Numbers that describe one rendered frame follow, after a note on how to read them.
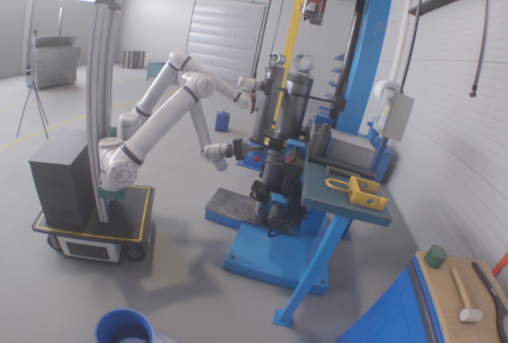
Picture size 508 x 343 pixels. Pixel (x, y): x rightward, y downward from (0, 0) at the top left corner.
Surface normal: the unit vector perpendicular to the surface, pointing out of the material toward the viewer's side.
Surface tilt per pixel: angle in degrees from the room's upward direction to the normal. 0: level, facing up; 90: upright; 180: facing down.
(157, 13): 90
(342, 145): 90
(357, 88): 90
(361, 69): 90
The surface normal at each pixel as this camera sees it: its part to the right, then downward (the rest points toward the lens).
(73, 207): 0.26, 0.43
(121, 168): 0.61, 0.40
